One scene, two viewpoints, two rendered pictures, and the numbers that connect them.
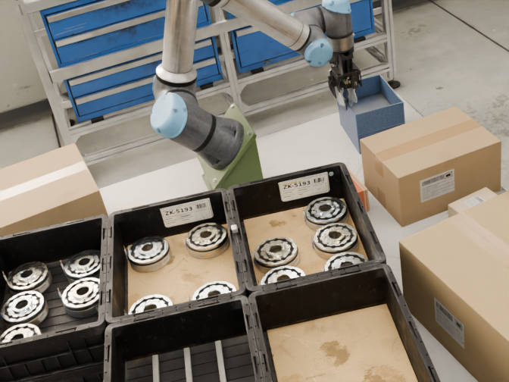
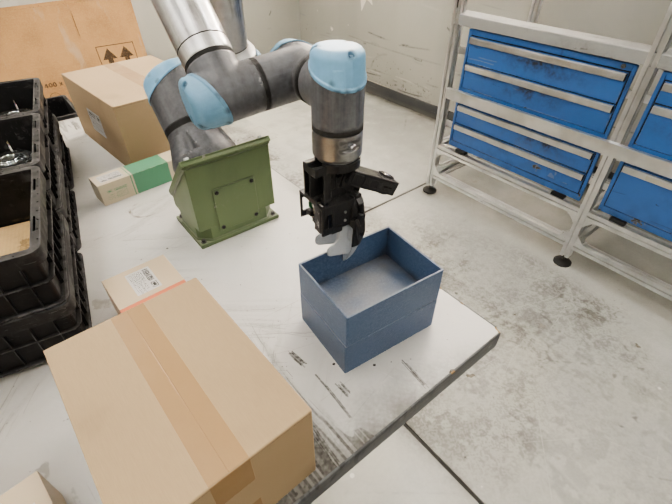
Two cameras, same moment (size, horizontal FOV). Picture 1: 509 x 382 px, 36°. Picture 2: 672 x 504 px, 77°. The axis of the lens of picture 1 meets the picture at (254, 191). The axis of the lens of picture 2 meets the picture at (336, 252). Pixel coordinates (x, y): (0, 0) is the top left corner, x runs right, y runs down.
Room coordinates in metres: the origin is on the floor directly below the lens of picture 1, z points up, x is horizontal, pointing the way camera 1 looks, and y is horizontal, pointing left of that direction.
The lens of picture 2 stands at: (1.79, -0.85, 1.32)
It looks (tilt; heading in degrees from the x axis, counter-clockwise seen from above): 40 degrees down; 63
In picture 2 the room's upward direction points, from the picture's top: straight up
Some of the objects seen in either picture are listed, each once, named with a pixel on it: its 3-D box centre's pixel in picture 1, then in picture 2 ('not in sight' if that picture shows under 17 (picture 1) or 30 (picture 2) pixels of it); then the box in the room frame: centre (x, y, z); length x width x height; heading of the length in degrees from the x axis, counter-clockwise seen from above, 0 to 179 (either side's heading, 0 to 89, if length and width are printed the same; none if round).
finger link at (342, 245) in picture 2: (353, 97); (340, 246); (2.06, -0.35, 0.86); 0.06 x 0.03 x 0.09; 6
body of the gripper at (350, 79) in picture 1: (344, 67); (333, 190); (2.06, -0.33, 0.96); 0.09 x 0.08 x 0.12; 6
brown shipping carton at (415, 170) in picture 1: (429, 164); (183, 411); (1.75, -0.48, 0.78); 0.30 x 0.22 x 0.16; 103
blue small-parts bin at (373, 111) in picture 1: (369, 103); (369, 281); (2.09, -0.40, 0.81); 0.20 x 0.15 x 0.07; 6
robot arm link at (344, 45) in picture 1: (341, 40); (338, 143); (2.06, -0.33, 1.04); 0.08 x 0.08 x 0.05
